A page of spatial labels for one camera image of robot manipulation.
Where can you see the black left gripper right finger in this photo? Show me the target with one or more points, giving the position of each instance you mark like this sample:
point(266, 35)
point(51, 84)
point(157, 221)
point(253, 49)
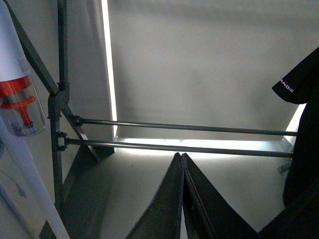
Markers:
point(207, 214)

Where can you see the black printed t-shirt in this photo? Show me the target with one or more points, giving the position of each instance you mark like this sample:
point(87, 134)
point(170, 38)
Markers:
point(300, 218)

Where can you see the lower metal rack rod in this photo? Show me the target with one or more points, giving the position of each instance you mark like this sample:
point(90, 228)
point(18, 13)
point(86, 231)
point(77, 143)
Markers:
point(175, 148)

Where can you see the metal rack rod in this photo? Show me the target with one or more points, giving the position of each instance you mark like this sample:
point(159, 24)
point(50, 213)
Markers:
point(175, 148)
point(187, 127)

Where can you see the upper metal rack rod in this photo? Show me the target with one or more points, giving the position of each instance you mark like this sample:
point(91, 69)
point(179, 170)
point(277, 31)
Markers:
point(187, 127)

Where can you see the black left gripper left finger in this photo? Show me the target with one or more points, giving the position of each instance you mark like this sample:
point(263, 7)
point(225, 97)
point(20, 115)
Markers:
point(162, 218)

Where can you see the white red handheld vacuum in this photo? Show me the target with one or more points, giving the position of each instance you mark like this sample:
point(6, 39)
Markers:
point(22, 115)

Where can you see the grey metal rack frame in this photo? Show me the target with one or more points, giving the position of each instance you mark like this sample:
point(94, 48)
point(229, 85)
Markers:
point(57, 107)

